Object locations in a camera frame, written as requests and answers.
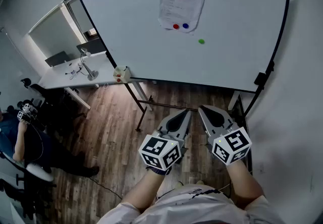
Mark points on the white desk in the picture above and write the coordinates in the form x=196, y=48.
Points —
x=63, y=76

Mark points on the person's white shirt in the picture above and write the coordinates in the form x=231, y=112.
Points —
x=191, y=208

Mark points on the whiteboard eraser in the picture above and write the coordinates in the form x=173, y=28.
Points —
x=260, y=79

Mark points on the person's shoe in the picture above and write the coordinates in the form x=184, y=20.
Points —
x=179, y=184
x=200, y=182

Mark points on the white whiteboard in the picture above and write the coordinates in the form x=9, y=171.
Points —
x=141, y=28

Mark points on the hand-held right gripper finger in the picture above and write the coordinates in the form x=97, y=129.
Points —
x=219, y=115
x=208, y=125

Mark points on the silver desk lamp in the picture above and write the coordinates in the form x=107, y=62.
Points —
x=92, y=74

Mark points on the person's left shoe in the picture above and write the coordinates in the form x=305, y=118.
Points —
x=179, y=184

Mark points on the white wall socket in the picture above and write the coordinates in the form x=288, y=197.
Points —
x=261, y=168

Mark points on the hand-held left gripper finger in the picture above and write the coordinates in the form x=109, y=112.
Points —
x=167, y=123
x=184, y=127

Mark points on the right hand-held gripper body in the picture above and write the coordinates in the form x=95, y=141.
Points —
x=232, y=146

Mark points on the green round magnet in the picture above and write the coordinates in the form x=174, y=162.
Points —
x=201, y=41

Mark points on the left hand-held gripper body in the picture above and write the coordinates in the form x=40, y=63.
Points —
x=159, y=151

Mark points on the blue round magnet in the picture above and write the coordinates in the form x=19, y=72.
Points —
x=185, y=25

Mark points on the black whiteboard stand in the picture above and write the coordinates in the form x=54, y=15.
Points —
x=142, y=119

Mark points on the person's right forearm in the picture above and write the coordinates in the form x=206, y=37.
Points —
x=243, y=185

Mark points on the person's left forearm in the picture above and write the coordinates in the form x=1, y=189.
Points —
x=143, y=190

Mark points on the white seat office chair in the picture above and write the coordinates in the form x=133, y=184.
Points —
x=40, y=171

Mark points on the dark monitor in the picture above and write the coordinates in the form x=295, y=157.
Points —
x=92, y=46

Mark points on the dark laptop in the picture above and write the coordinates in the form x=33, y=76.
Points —
x=58, y=58

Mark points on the red round magnet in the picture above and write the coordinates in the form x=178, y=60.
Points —
x=176, y=26

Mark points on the printed paper sheet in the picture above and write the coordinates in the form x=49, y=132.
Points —
x=176, y=8

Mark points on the beige marker tray box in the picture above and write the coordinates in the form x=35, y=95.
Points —
x=123, y=76

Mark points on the black office chair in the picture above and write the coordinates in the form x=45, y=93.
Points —
x=50, y=97

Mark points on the person's right shoe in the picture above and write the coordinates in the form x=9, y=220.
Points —
x=200, y=182

